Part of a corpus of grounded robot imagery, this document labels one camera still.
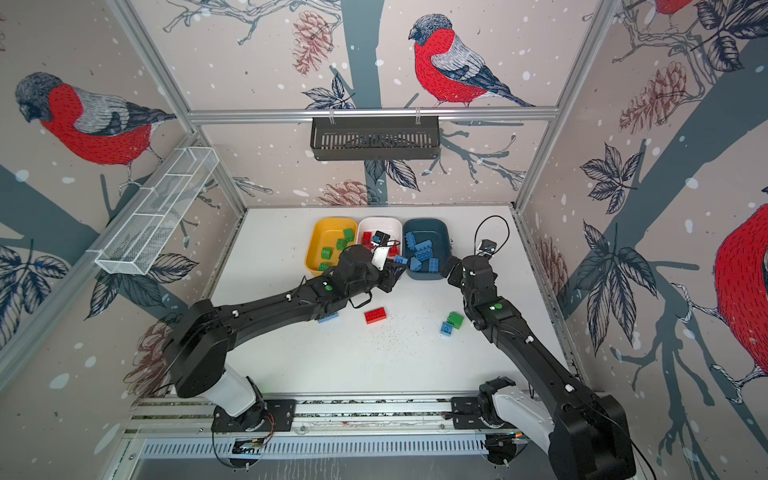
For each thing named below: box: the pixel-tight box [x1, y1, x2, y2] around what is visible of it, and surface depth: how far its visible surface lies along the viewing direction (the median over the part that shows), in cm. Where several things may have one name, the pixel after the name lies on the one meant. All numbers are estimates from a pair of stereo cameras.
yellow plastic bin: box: [305, 218, 358, 277], surface depth 109 cm
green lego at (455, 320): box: [447, 311, 465, 330], surface depth 90 cm
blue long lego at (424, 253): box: [415, 245, 433, 262], surface depth 106 cm
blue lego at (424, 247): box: [414, 239, 433, 253], surface depth 106 cm
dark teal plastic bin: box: [403, 218, 452, 280], surface depth 109 cm
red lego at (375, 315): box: [364, 307, 387, 325], surface depth 92 cm
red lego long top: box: [361, 231, 373, 247], surface depth 111 cm
